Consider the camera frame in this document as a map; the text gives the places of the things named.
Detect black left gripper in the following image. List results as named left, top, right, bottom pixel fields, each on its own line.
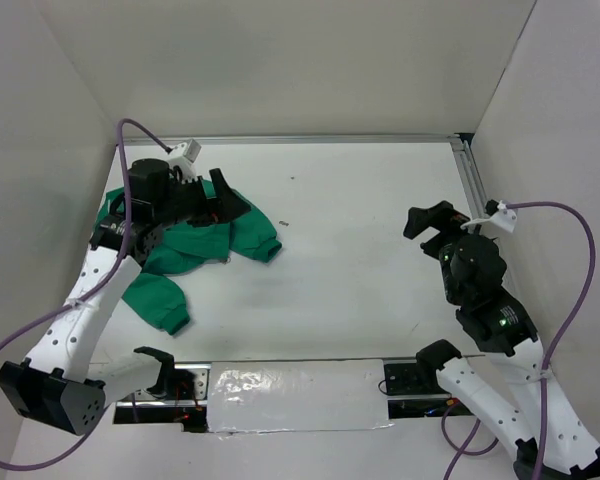
left=154, top=167, right=250, bottom=229

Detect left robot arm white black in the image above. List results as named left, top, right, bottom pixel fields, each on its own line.
left=0, top=158, right=250, bottom=436

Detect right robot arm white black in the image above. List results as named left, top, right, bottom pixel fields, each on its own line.
left=403, top=200, right=600, bottom=479

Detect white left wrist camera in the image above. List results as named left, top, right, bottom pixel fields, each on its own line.
left=166, top=139, right=201, bottom=179

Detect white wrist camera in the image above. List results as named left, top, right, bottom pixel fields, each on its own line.
left=461, top=200, right=518, bottom=233
left=166, top=139, right=201, bottom=179

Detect aluminium frame rail right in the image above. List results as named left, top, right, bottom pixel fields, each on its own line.
left=449, top=133, right=488, bottom=217

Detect aluminium frame rail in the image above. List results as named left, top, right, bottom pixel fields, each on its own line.
left=115, top=133, right=462, bottom=147
left=449, top=133, right=488, bottom=217

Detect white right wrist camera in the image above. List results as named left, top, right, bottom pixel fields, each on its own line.
left=461, top=200, right=518, bottom=233

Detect aluminium frame rail back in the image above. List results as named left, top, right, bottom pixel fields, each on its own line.
left=115, top=133, right=462, bottom=147

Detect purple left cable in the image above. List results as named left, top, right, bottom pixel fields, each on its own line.
left=0, top=118, right=176, bottom=472

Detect purple cable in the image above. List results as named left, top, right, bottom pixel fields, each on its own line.
left=440, top=201, right=596, bottom=480
left=0, top=118, right=176, bottom=472

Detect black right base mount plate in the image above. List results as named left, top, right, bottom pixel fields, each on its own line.
left=384, top=362, right=427, bottom=396

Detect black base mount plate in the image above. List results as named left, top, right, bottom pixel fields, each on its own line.
left=172, top=364, right=210, bottom=401
left=384, top=362, right=427, bottom=396

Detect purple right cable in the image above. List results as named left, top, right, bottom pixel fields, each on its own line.
left=440, top=201, right=596, bottom=480

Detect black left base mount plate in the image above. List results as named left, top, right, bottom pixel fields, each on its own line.
left=172, top=364, right=210, bottom=401

